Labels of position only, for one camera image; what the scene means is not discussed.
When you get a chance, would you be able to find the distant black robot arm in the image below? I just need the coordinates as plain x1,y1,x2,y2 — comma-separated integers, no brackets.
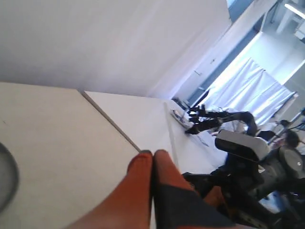
70,107,305,229

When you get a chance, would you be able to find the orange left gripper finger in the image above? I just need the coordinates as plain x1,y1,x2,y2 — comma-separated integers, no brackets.
67,150,153,229

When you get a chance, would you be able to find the white backdrop curtain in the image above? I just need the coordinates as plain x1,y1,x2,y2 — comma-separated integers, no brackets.
0,0,231,98

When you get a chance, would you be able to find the seated person in white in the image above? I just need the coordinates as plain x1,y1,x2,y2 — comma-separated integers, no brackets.
274,119,305,163

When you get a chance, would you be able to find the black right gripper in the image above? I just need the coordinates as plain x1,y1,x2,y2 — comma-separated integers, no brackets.
153,150,305,229

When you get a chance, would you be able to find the round stainless steel plate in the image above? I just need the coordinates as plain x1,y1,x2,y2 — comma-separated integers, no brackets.
0,143,20,213

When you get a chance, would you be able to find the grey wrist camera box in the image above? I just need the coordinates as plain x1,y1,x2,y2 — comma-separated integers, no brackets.
214,130,270,162

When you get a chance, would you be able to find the blue patterned plate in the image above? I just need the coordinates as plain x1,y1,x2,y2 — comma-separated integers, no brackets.
170,109,193,129

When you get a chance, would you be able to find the adjacent white table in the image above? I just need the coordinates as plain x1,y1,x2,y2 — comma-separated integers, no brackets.
84,91,227,174

